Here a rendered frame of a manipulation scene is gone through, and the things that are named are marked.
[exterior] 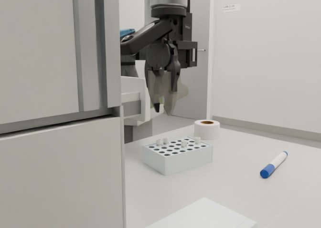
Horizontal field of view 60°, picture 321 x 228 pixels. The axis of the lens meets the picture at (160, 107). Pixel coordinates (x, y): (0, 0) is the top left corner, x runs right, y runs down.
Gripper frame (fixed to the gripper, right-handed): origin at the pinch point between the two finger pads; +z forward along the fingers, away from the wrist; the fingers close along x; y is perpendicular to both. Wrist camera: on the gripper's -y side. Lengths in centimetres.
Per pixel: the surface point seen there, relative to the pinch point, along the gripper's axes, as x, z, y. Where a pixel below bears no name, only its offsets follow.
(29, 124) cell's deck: -24.6, -6.4, -32.2
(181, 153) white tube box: -7.4, 7.8, -0.8
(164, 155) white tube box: -5.3, 8.2, -3.6
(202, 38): 233, -34, 275
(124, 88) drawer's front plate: 18.7, -2.1, 3.0
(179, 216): -20.3, 9.9, -13.8
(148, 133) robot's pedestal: 52, 24, 37
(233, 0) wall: 190, -81, 286
